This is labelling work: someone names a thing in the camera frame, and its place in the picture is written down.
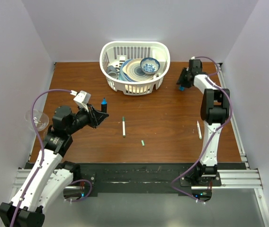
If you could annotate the white pen by right edge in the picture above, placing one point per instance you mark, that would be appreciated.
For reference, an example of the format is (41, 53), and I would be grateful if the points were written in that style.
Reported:
(199, 130)

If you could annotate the blue patterned bowl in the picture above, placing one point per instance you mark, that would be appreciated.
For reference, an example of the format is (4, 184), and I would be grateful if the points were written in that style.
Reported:
(150, 65)

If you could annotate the white pen green tip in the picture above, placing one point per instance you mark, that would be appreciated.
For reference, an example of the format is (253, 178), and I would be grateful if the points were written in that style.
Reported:
(123, 128)

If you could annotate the grey blue mug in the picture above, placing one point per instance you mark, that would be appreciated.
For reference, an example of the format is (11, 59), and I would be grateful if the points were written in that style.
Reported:
(112, 72)

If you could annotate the clear wine glass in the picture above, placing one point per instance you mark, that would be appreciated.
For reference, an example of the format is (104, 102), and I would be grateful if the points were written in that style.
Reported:
(41, 120)

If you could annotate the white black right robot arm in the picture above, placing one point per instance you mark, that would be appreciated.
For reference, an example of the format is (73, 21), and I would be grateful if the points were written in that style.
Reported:
(216, 111)

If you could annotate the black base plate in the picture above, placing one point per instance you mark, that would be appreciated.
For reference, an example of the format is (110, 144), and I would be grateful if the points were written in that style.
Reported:
(139, 178)

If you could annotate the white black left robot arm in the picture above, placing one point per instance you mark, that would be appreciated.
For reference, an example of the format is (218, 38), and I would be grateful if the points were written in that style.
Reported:
(49, 176)

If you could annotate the beige blue plate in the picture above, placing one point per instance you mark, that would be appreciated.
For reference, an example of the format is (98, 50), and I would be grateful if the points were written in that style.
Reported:
(131, 71)

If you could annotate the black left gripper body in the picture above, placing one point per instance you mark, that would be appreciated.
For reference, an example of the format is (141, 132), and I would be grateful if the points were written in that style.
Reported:
(80, 119)

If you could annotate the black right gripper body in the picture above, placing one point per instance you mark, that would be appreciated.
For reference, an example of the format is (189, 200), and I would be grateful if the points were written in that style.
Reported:
(183, 80)

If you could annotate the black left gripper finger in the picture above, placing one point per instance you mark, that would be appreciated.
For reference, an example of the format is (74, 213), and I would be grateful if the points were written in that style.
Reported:
(99, 118)
(94, 111)

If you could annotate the black blue highlighter pen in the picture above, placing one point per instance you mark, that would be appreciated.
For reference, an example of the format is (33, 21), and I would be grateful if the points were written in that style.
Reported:
(104, 105)

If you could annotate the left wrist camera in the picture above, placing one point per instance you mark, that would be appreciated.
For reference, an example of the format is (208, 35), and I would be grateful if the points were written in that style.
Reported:
(82, 99)

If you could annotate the white plastic dish basket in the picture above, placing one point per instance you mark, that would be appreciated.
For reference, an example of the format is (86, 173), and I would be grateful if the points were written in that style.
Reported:
(115, 53)

